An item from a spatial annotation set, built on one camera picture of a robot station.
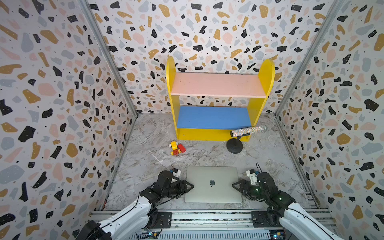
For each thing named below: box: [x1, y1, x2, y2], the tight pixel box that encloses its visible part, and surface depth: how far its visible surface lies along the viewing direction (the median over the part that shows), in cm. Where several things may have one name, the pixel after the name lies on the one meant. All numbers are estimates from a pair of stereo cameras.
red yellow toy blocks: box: [169, 140, 186, 156], surface depth 99 cm
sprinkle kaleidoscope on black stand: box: [226, 124, 268, 154], surface depth 89 cm
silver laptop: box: [184, 166, 242, 203], surface depth 88 cm
